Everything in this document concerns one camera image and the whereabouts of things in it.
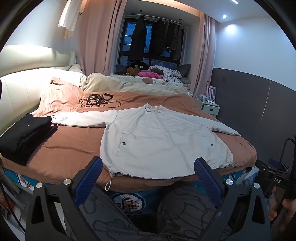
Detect light grey jacket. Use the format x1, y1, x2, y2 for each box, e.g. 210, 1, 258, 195
50, 103, 241, 191

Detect folded black clothes stack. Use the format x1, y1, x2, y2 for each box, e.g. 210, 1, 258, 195
1, 113, 58, 166

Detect hanging dark clothes row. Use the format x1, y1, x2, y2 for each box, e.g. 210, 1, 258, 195
149, 19, 184, 61

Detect person's right hand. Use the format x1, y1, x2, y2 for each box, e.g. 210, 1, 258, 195
269, 187, 295, 233

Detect grey patterned trousers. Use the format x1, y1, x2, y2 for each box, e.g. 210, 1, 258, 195
79, 184, 216, 240

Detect blue patterned bed sheet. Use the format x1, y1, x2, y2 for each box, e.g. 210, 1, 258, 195
4, 167, 253, 215

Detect white bedside cabinet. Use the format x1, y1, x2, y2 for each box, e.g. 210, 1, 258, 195
194, 94, 220, 118

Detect beige duvet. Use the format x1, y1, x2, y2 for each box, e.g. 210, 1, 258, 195
80, 73, 192, 97

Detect floral patterned blanket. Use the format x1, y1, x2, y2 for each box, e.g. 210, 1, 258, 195
149, 65, 182, 82

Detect dark grey cushion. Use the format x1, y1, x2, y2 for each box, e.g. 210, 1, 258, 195
176, 64, 191, 77

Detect cream bear print bedding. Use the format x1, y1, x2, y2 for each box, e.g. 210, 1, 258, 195
111, 74, 188, 93

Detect pink curtain right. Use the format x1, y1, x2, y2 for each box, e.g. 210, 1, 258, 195
190, 12, 216, 98

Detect pink curtain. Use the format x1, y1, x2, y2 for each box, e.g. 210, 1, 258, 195
79, 1, 127, 75
190, 12, 216, 98

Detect pink garment on bench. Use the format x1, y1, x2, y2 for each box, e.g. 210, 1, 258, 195
138, 71, 163, 79

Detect black plush toy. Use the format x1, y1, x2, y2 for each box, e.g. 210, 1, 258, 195
126, 62, 149, 76

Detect white padded headboard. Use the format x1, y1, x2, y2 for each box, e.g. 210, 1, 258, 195
1, 44, 76, 133

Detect hanging black coat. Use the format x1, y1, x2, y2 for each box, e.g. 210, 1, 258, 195
127, 16, 147, 62

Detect pink curtain left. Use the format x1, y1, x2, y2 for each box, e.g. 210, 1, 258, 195
79, 1, 127, 75

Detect white hanging garment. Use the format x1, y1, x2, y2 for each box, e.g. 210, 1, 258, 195
58, 0, 82, 39

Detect black cable bundle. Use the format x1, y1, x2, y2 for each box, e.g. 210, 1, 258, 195
79, 92, 122, 108

